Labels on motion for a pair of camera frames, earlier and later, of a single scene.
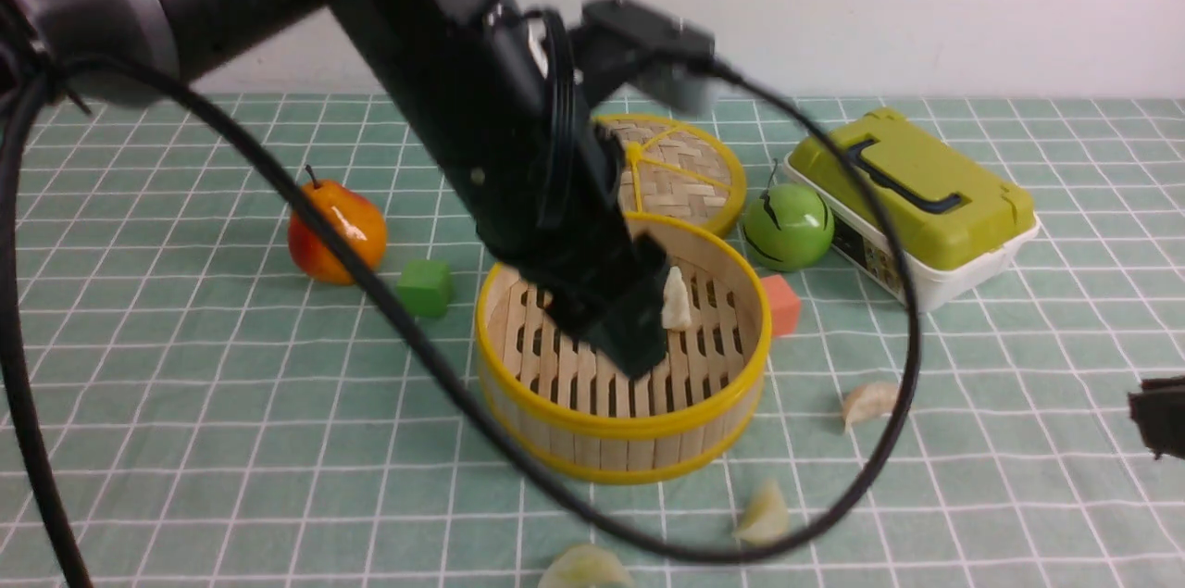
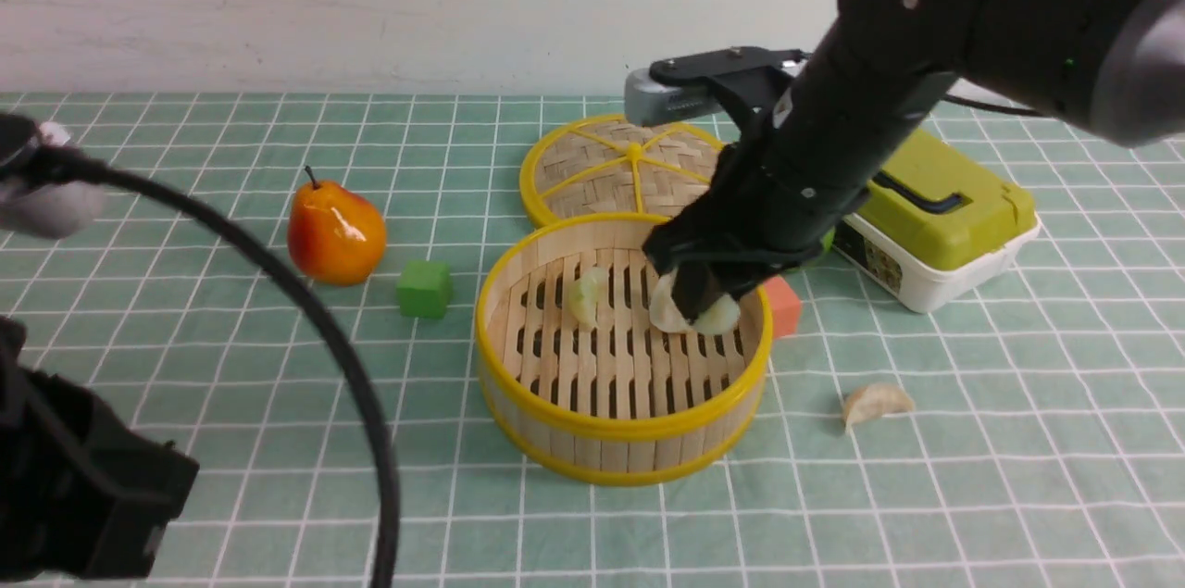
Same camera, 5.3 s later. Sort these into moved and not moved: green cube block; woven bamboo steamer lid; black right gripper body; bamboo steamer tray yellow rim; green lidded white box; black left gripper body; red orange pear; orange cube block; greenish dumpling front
Moved: black right gripper body; black left gripper body; greenish dumpling front
Not moved: woven bamboo steamer lid; red orange pear; orange cube block; green cube block; green lidded white box; bamboo steamer tray yellow rim
